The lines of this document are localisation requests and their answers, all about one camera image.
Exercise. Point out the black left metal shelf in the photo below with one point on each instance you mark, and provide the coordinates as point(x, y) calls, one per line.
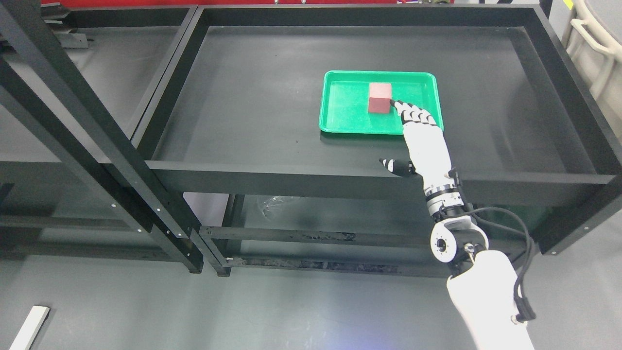
point(145, 205)

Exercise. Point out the pink foam block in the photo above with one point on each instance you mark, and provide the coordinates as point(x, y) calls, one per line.
point(379, 97)

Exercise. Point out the clear plastic bag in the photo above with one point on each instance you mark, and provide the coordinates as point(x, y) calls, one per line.
point(271, 206)

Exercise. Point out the grey office chair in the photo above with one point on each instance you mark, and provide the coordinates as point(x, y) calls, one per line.
point(593, 42)

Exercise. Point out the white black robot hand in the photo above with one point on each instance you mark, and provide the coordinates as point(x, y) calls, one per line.
point(428, 152)

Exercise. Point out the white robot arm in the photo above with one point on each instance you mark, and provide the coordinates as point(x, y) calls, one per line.
point(483, 284)

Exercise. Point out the white table foot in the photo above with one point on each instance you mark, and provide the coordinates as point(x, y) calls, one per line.
point(30, 328)

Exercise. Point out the black right metal shelf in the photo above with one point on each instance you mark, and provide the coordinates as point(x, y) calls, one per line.
point(237, 110)

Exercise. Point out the green plastic tray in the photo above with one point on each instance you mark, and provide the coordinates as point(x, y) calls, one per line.
point(345, 99)

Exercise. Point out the black metal shelf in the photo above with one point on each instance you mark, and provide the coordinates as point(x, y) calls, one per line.
point(237, 110)
point(145, 205)

